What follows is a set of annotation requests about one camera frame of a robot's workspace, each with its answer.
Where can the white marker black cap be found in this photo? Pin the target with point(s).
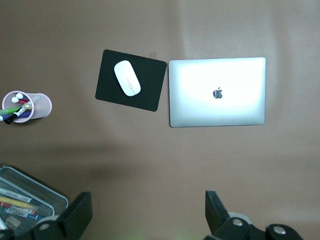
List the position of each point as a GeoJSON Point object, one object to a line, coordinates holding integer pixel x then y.
{"type": "Point", "coordinates": [9, 120]}

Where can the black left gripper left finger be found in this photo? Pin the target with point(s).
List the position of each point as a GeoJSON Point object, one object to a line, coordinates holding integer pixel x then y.
{"type": "Point", "coordinates": [77, 215]}

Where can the silver laptop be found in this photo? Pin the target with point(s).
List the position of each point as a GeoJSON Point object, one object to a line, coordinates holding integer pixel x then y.
{"type": "Point", "coordinates": [200, 110]}

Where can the red and blue printed marker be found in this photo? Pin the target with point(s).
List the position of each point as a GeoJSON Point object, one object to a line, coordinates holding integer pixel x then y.
{"type": "Point", "coordinates": [15, 208]}

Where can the white marker blue label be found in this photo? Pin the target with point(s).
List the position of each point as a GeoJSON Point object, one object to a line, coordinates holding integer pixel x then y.
{"type": "Point", "coordinates": [25, 215]}

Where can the yellow marker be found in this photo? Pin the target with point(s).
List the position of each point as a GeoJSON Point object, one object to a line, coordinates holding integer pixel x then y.
{"type": "Point", "coordinates": [17, 202]}

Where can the white computer mouse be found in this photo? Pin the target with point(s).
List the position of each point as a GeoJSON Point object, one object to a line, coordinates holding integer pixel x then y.
{"type": "Point", "coordinates": [127, 78]}

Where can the green marker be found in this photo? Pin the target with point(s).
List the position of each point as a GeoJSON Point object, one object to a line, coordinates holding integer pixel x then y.
{"type": "Point", "coordinates": [10, 111]}

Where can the purple marker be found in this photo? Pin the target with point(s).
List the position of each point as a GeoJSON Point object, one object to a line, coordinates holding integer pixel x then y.
{"type": "Point", "coordinates": [25, 115]}

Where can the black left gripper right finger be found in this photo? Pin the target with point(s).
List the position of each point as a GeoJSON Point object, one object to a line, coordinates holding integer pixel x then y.
{"type": "Point", "coordinates": [215, 215]}

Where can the grey metal mesh tray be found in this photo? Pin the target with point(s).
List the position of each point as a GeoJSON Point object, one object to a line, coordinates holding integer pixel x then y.
{"type": "Point", "coordinates": [53, 197]}

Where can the white capped marker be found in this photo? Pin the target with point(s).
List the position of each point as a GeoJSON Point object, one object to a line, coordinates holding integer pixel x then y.
{"type": "Point", "coordinates": [15, 100]}
{"type": "Point", "coordinates": [18, 95]}

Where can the pink mesh pen cup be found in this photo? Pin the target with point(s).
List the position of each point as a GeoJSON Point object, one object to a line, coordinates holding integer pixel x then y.
{"type": "Point", "coordinates": [42, 106]}

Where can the black mouse pad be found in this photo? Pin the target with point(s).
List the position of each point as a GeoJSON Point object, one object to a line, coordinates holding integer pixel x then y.
{"type": "Point", "coordinates": [150, 92]}

